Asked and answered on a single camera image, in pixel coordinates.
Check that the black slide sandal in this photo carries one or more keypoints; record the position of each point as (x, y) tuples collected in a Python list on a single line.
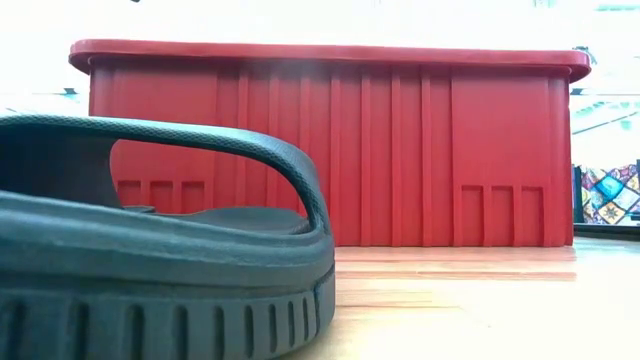
[(150, 260)]

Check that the red plastic bin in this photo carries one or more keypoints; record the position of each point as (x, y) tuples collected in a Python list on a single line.
[(350, 150)]

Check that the black partition panel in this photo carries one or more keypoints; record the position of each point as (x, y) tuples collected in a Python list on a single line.
[(578, 195)]

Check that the colourful patchwork quilt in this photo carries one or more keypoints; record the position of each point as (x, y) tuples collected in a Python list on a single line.
[(610, 197)]

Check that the black aluminium frame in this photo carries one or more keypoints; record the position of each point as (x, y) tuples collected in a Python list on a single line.
[(610, 231)]

